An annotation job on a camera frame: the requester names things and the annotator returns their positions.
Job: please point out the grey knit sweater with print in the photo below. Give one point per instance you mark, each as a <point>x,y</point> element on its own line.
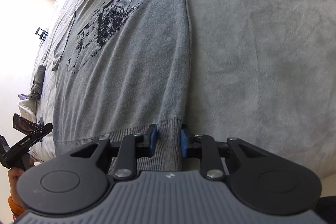
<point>131,56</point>

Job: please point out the person's orange sleeved forearm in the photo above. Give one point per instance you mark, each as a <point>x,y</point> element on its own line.
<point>14,211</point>

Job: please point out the small black toy chair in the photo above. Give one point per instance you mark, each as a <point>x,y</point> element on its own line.
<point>42,34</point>

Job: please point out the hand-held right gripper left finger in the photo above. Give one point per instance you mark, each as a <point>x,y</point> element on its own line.
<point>153,141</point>

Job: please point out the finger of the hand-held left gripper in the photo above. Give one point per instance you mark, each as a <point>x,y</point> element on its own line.
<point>43,130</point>

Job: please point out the black smartphone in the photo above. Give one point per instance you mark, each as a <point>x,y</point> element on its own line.
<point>22,124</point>

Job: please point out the dark grey rolled cloth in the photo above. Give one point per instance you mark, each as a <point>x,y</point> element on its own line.
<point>38,85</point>

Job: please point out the person's left hand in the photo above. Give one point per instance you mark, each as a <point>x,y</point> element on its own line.
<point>15,187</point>

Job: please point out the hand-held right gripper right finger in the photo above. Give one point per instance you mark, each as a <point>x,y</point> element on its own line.
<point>184,144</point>

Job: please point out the white plastic bag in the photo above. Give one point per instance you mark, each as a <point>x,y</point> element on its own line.
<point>26,108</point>

